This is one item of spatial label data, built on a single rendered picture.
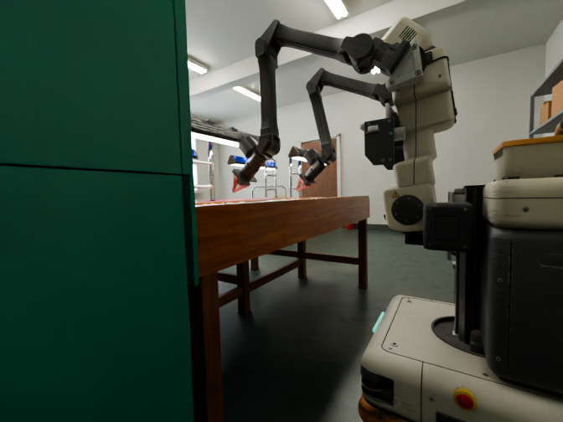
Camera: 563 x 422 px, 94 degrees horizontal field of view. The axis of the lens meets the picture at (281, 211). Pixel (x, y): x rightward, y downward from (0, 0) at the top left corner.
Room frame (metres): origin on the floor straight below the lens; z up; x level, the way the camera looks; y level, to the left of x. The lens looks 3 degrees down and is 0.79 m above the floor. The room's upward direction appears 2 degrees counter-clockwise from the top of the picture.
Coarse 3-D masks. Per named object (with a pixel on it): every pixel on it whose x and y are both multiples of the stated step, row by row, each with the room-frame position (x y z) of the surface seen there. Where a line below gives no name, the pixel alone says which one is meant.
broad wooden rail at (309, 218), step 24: (216, 216) 0.72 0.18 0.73; (240, 216) 0.81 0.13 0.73; (264, 216) 0.91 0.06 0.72; (288, 216) 1.05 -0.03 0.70; (312, 216) 1.25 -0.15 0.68; (336, 216) 1.51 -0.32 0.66; (360, 216) 1.95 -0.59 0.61; (216, 240) 0.72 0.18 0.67; (240, 240) 0.80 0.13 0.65; (264, 240) 0.91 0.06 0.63; (288, 240) 1.05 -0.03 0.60; (216, 264) 0.72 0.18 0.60
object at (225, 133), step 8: (192, 120) 1.05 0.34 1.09; (200, 120) 1.10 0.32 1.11; (192, 128) 1.02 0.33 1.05; (200, 128) 1.06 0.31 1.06; (208, 128) 1.10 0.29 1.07; (216, 128) 1.15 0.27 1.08; (224, 128) 1.20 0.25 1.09; (216, 136) 1.13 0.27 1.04; (224, 136) 1.17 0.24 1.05; (232, 136) 1.21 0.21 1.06; (240, 136) 1.28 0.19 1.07; (256, 136) 1.41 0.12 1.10
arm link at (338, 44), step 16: (272, 32) 1.01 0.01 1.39; (288, 32) 0.99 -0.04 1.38; (304, 32) 0.96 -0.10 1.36; (272, 48) 1.04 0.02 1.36; (304, 48) 0.97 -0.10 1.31; (320, 48) 0.93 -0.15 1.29; (336, 48) 0.90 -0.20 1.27; (352, 48) 0.84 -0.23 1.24; (368, 48) 0.82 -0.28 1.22; (352, 64) 0.91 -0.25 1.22
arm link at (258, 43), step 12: (264, 48) 1.00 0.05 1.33; (264, 60) 1.02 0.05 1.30; (276, 60) 1.09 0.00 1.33; (264, 72) 1.02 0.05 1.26; (264, 84) 1.02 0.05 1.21; (264, 96) 1.01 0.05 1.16; (264, 108) 1.01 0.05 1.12; (264, 120) 1.00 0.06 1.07; (276, 120) 1.02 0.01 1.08; (264, 132) 0.99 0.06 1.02; (276, 132) 1.01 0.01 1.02; (276, 144) 1.00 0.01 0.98
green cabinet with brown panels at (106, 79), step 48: (0, 0) 0.36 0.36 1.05; (48, 0) 0.40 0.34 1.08; (96, 0) 0.46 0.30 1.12; (144, 0) 0.53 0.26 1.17; (0, 48) 0.36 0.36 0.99; (48, 48) 0.40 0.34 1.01; (96, 48) 0.46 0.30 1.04; (144, 48) 0.53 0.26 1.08; (0, 96) 0.35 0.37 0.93; (48, 96) 0.40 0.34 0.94; (96, 96) 0.45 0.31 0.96; (144, 96) 0.52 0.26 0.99; (0, 144) 0.35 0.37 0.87; (48, 144) 0.39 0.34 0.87; (96, 144) 0.45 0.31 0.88; (144, 144) 0.52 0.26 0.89
